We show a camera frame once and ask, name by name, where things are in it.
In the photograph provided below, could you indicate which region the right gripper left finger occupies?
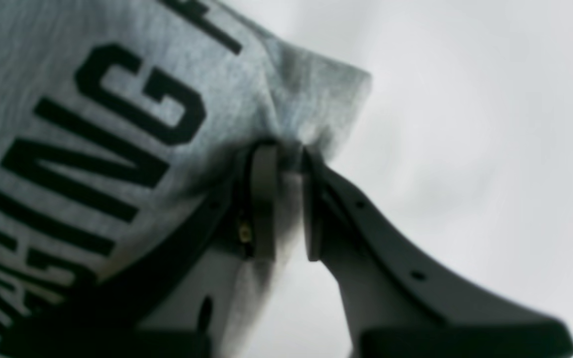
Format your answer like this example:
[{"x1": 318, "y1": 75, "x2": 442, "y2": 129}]
[{"x1": 0, "y1": 142, "x2": 279, "y2": 358}]

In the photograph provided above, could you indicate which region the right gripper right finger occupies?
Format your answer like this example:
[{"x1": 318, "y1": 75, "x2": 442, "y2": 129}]
[{"x1": 302, "y1": 147, "x2": 573, "y2": 358}]

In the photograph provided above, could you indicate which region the grey t-shirt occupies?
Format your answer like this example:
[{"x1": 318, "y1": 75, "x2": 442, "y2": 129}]
[{"x1": 0, "y1": 0, "x2": 372, "y2": 356}]

